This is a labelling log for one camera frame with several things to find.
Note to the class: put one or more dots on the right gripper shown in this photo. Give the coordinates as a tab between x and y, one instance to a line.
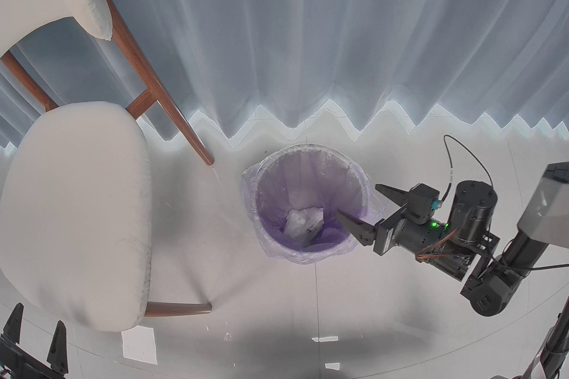
413	237

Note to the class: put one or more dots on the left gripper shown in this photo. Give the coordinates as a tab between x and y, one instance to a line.
22	364

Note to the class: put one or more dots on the white paper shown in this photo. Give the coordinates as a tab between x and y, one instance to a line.
302	224

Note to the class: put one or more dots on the purple plastic bag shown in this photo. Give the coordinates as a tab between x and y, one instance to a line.
306	177

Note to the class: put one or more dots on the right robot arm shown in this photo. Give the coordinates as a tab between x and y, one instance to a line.
475	208

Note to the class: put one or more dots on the white trash bin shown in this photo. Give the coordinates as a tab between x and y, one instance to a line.
346	246

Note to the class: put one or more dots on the white cushioned wooden chair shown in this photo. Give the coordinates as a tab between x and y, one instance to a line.
80	190

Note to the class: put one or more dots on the pale blue curtain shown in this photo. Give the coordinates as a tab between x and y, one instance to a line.
355	13

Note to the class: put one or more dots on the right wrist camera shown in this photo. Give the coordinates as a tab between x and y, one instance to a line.
422	197

